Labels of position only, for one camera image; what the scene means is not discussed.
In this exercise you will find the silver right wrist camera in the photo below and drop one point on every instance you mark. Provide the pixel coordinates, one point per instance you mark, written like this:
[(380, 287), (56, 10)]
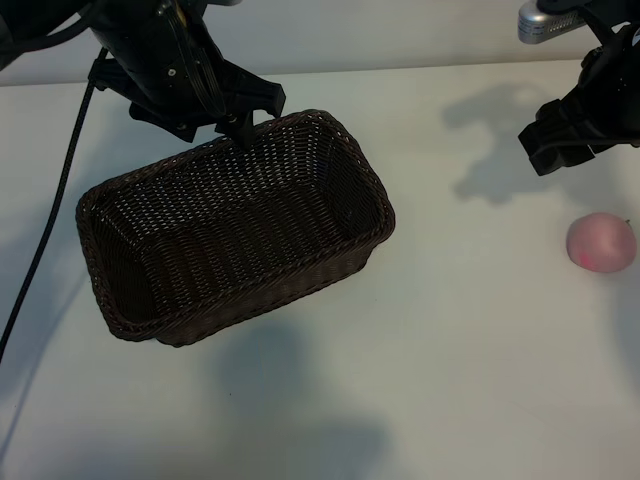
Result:
[(545, 22)]

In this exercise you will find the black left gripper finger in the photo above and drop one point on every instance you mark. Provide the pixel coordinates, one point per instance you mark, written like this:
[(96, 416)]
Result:
[(240, 130)]

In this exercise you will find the pink peach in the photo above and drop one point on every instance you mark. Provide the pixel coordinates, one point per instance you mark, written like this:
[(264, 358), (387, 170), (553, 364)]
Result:
[(600, 242)]

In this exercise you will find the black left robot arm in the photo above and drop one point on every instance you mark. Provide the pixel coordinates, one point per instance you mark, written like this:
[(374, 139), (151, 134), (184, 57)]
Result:
[(35, 25)]

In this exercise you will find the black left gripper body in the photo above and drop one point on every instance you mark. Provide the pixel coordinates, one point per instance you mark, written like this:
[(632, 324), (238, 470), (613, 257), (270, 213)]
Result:
[(150, 65)]

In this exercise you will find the dark brown wicker basket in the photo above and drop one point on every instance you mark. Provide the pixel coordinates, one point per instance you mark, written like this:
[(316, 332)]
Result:
[(240, 235)]

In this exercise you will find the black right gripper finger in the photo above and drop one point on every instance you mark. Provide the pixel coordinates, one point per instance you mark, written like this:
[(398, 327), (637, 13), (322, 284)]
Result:
[(560, 160), (555, 130)]

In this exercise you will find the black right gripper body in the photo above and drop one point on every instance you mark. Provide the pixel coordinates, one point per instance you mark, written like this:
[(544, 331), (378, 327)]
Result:
[(610, 100)]

